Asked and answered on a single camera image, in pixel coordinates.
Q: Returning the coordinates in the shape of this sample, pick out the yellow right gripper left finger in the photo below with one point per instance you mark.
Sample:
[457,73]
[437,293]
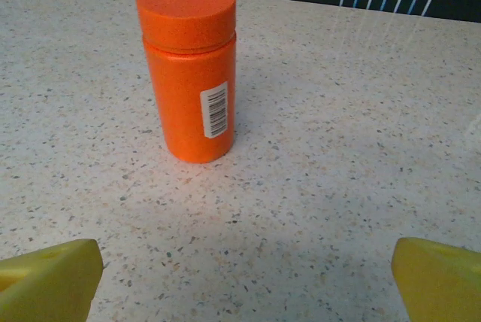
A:
[49,284]

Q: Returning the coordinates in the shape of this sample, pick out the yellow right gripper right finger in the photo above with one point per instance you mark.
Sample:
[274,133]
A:
[439,284]

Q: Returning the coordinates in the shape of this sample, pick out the orange pill bottle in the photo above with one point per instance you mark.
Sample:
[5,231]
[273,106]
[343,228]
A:
[176,111]

